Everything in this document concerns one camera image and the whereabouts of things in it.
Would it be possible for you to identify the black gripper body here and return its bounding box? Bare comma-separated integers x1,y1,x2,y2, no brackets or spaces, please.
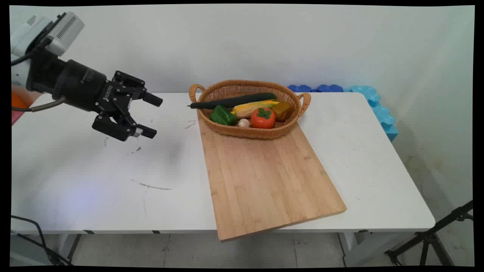
53,59,133,114

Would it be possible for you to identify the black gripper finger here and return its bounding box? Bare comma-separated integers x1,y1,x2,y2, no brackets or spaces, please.
112,71,163,107
92,113,157,142

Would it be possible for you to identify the brown toy potato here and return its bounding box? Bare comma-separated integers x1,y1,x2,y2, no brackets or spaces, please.
271,101,294,122

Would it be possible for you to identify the woven wicker basket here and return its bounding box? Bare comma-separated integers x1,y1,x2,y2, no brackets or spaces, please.
189,79,312,139

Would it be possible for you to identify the green toy bell pepper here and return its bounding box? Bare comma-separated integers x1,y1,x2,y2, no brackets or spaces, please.
210,105,237,126

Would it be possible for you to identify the dark green toy cucumber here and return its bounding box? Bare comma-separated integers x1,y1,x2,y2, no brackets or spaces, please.
188,93,278,110

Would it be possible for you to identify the yellow toy corn cob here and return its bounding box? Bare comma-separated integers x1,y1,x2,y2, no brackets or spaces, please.
231,100,281,119

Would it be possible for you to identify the white table leg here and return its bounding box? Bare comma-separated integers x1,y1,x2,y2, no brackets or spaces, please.
338,232,401,267
57,234,82,266

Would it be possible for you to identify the orange toy persimmon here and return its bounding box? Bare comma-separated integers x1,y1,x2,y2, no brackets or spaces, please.
250,108,276,129

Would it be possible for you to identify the bamboo cutting board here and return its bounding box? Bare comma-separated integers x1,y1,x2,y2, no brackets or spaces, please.
197,113,347,242

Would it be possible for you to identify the light blue foam mat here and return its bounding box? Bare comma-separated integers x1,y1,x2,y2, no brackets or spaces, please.
343,85,399,142

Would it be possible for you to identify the black tripod stand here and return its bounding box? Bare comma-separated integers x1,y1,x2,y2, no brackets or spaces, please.
385,200,474,267

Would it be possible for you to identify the grey sleeved arm cable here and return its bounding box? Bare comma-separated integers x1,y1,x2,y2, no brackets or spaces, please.
11,96,67,113

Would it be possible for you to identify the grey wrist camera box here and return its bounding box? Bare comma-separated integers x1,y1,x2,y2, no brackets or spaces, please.
45,11,85,57

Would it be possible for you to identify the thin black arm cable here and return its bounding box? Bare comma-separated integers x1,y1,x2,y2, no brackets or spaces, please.
11,52,35,67

